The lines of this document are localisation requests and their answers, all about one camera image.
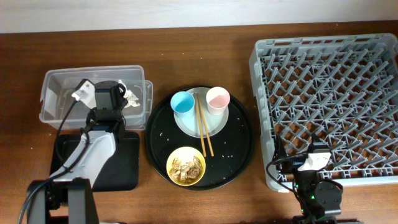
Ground wooden chopstick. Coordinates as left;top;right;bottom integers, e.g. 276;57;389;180
197;93;214;157
193;93;206;157

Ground yellow bowl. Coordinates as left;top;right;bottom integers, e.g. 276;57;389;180
166;146;206;187

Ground black rectangular tray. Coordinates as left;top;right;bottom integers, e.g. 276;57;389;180
50;132;140;192

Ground pink cup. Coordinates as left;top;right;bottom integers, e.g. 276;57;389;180
206;86;231;115

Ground food scraps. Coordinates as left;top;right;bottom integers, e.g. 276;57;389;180
169;156;204;185

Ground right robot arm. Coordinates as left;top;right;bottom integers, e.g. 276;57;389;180
271;134;343;224

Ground blue cup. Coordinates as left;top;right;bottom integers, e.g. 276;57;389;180
170;91;195;119

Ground left wooden chopstick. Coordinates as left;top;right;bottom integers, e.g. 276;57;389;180
193;93;206;157

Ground clear plastic bin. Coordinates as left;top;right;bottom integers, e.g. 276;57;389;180
39;65;154;131

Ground white plate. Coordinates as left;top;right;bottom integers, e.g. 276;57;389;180
174;87;229;138

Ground grey dishwasher rack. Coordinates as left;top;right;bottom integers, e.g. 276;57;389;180
249;34;397;192

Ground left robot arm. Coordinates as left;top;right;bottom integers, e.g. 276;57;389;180
18;79;127;223

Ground right wooden chopstick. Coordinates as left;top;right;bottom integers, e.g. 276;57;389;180
197;93;214;157

